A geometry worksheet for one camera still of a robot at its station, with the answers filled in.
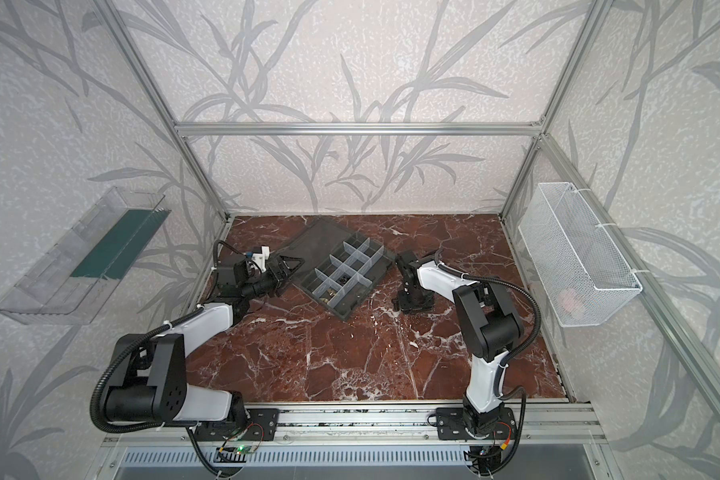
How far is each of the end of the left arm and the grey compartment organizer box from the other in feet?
0.22

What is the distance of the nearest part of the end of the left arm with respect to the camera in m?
0.71

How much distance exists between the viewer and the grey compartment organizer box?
959 mm
